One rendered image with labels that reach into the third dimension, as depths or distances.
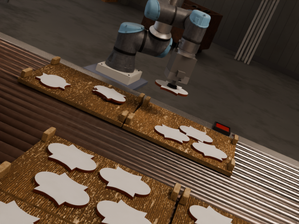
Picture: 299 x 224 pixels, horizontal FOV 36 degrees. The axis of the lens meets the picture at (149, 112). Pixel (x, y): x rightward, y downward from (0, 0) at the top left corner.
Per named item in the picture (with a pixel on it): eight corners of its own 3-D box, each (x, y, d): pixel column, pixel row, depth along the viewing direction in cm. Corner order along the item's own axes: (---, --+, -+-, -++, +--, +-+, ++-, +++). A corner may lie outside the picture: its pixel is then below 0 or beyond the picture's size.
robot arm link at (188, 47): (202, 46, 172) (183, 39, 169) (198, 57, 173) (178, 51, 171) (197, 41, 178) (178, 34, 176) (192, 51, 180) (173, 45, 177)
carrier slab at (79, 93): (55, 64, 198) (56, 61, 198) (142, 102, 195) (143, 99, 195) (16, 81, 165) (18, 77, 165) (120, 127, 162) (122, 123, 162)
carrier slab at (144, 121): (144, 103, 195) (145, 100, 194) (235, 143, 191) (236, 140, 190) (121, 128, 162) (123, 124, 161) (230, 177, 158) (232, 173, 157)
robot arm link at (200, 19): (208, 13, 176) (214, 18, 168) (197, 40, 179) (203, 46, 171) (190, 6, 174) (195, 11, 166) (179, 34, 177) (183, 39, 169)
